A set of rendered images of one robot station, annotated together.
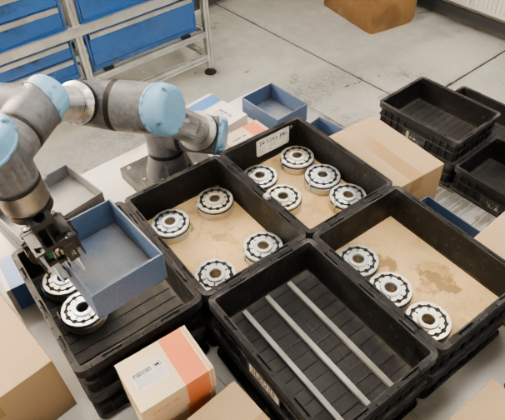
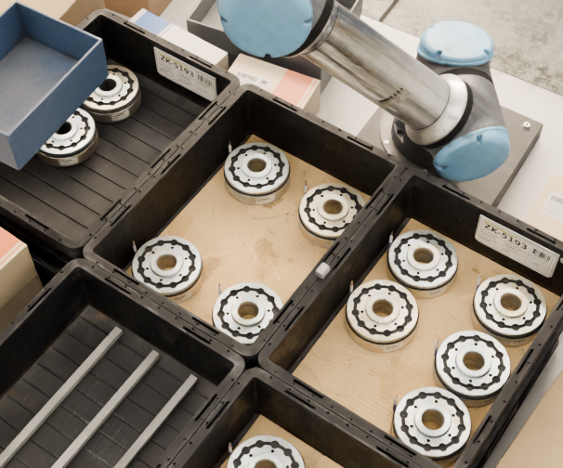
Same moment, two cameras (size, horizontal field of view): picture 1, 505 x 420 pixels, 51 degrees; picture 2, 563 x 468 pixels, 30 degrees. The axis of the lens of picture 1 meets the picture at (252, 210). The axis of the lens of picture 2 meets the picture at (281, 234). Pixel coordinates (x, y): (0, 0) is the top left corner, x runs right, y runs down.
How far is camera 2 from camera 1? 105 cm
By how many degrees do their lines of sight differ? 44
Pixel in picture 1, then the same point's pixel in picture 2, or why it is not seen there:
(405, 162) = not seen: outside the picture
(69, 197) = not seen: hidden behind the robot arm
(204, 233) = (265, 226)
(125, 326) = (60, 192)
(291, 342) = (80, 412)
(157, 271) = (3, 149)
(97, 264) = (20, 85)
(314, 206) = (399, 374)
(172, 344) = not seen: outside the picture
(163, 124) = (227, 24)
